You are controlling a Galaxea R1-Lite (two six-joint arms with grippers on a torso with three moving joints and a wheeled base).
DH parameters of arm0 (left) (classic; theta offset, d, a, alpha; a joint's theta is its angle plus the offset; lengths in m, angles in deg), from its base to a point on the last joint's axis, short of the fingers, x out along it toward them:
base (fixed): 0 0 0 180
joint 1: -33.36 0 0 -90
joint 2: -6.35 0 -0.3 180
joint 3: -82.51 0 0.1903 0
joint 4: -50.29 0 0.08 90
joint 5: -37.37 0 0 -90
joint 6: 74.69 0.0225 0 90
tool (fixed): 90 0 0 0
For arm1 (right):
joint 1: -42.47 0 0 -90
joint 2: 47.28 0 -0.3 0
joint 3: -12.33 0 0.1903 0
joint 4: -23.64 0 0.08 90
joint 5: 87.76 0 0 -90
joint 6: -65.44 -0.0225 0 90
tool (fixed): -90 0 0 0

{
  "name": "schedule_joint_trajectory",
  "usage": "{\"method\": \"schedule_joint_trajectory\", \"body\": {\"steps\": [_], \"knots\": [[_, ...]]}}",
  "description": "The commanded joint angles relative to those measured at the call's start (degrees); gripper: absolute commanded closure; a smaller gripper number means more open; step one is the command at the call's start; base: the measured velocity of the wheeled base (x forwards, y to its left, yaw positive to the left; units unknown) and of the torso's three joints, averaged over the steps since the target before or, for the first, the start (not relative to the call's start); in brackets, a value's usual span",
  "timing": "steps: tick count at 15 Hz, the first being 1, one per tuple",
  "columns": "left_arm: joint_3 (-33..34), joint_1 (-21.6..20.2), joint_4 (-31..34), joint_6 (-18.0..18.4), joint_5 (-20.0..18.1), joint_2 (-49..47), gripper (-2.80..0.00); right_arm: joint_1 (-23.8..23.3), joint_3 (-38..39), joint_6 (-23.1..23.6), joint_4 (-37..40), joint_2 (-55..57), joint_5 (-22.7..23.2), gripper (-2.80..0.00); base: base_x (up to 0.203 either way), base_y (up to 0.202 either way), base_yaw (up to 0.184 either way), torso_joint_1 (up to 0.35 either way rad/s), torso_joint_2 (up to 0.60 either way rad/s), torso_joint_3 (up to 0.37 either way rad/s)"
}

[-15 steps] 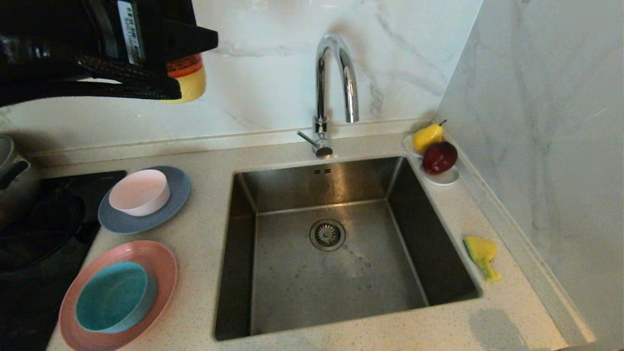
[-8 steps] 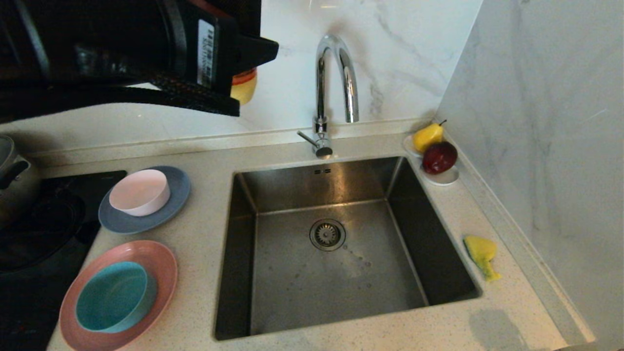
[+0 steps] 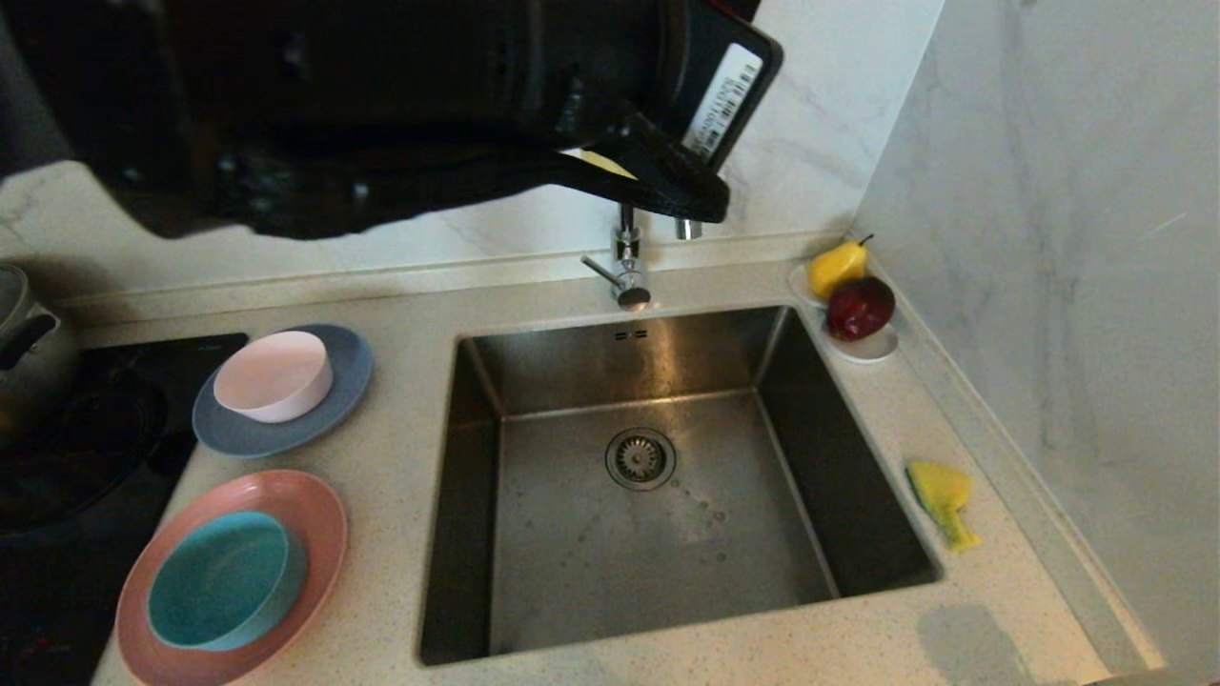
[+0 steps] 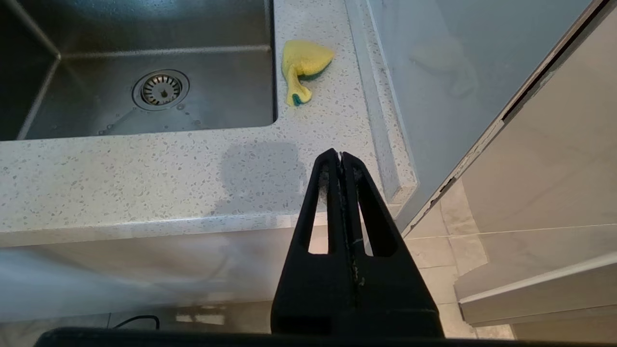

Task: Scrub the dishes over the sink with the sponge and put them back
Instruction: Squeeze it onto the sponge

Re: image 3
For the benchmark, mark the chrome gooseneck faucet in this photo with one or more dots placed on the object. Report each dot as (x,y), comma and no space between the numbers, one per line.
(629,278)

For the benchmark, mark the orange dish soap bottle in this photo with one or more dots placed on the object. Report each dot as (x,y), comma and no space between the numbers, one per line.
(610,165)

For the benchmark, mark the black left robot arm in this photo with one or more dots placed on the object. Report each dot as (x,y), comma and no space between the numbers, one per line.
(381,95)

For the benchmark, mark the stainless steel sink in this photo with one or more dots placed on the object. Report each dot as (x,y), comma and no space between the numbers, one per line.
(667,572)

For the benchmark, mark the yellow green sponge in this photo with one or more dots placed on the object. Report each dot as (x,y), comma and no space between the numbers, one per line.
(941,488)

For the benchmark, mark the round metal drain strainer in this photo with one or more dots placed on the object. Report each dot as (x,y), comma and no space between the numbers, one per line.
(640,459)

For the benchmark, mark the yellow pear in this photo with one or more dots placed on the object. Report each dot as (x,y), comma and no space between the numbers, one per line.
(837,269)

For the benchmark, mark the dark red apple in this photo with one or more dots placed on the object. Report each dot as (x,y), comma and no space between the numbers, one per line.
(860,309)

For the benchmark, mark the small white dish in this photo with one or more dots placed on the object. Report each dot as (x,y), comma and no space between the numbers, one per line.
(869,351)

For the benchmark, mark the blue grey plate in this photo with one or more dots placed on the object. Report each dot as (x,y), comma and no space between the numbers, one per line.
(284,435)

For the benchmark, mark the pale pink bowl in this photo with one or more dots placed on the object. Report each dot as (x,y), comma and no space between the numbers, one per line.
(272,373)

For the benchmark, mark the pink plate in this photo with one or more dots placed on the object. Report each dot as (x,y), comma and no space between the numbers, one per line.
(315,514)

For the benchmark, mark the teal bowl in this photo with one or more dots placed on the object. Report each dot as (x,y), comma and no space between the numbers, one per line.
(221,583)

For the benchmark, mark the black induction cooktop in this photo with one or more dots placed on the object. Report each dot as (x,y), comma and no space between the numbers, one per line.
(57,572)

